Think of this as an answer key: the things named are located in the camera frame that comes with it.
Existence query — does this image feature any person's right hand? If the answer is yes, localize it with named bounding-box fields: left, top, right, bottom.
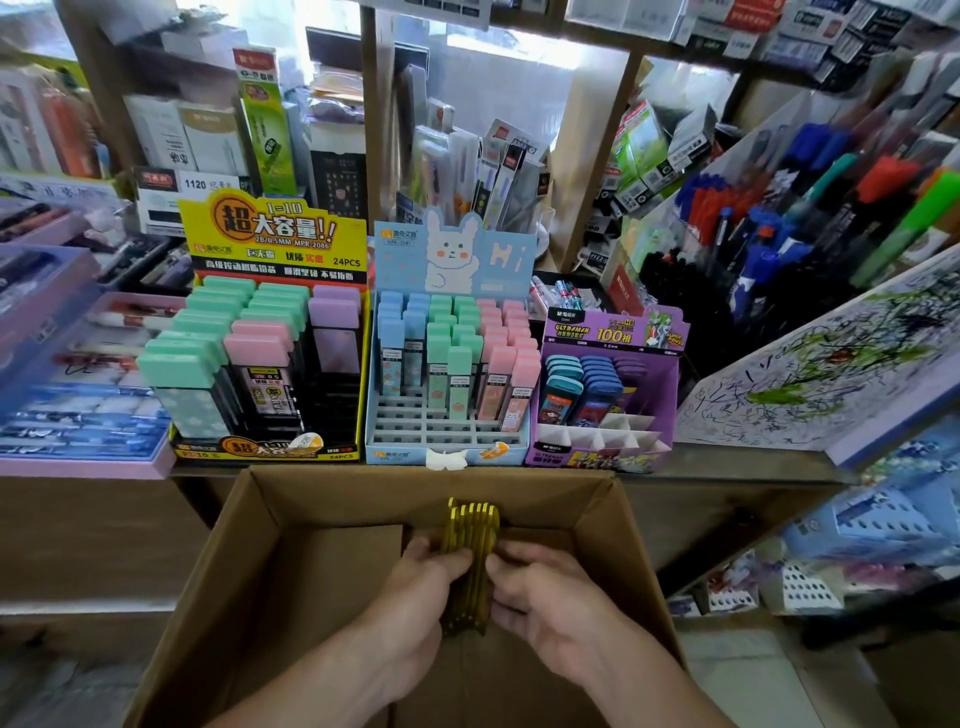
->
left=484, top=539, right=655, bottom=680

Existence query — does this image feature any person's left hand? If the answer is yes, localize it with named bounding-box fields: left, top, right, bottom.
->
left=351, top=535, right=474, bottom=708

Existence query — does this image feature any stack of gold lead cases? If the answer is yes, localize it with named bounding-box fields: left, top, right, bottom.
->
left=438, top=496, right=502, bottom=639

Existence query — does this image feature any person's left forearm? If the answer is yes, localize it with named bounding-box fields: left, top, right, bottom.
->
left=204, top=624, right=399, bottom=728

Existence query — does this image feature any person's right forearm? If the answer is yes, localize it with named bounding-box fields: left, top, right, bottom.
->
left=583, top=628, right=740, bottom=728

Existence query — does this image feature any blue rabbit display box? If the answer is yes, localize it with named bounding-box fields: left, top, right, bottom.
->
left=364, top=209, right=540, bottom=468

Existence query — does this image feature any brown cardboard box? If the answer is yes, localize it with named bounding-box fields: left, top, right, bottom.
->
left=122, top=464, right=685, bottom=728

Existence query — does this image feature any group of blue oval lead cases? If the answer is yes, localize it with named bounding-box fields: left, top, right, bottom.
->
left=539, top=353, right=652, bottom=429

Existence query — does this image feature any group of slim pastel lead cases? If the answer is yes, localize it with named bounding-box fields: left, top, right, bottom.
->
left=377, top=291, right=543, bottom=435

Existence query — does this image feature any purple display box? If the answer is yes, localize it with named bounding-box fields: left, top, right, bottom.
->
left=524, top=303, right=690, bottom=476

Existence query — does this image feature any group of large pastel lead cases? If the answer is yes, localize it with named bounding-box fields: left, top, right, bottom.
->
left=136, top=275, right=364, bottom=442

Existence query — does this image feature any white perforated basket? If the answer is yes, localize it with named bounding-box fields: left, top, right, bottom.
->
left=778, top=561, right=846, bottom=614

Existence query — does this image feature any red box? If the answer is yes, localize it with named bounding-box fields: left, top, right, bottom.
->
left=603, top=261, right=648, bottom=318

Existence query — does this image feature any blue perforated basket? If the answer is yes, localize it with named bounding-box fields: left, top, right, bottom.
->
left=780, top=438, right=960, bottom=573

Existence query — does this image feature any yellow display box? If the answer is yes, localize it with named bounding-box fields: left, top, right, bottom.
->
left=168, top=188, right=371, bottom=463

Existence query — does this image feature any scribbled white test pad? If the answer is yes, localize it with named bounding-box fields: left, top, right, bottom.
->
left=674, top=243, right=960, bottom=471

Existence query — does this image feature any purple tray of pens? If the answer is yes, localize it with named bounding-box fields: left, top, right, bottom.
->
left=0, top=291, right=186, bottom=482

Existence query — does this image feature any group of clear packaged pens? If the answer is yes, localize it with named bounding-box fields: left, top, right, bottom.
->
left=393, top=64, right=554, bottom=235

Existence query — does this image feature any black patterned box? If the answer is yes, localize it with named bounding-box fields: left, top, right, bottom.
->
left=306, top=123, right=369, bottom=224

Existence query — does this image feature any stack of green white boxes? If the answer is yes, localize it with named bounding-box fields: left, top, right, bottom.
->
left=589, top=99, right=723, bottom=230

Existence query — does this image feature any display of coloured pens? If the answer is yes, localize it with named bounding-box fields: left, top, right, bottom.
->
left=637, top=45, right=960, bottom=380

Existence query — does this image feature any white labelled box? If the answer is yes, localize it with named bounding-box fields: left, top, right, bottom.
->
left=133, top=165, right=254, bottom=238

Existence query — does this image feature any green hanging packet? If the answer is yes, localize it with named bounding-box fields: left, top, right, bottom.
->
left=232, top=45, right=299, bottom=198

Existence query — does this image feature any lilac pen tray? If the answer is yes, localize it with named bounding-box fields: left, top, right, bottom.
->
left=0, top=196, right=102, bottom=354

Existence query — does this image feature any pair of white cartons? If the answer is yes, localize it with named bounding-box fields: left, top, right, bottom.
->
left=122, top=93, right=250, bottom=178

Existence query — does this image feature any row of white boxes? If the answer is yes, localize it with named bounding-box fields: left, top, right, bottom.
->
left=564, top=0, right=960, bottom=93

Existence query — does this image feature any wooden shelf frame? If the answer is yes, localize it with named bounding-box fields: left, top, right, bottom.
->
left=54, top=0, right=960, bottom=275

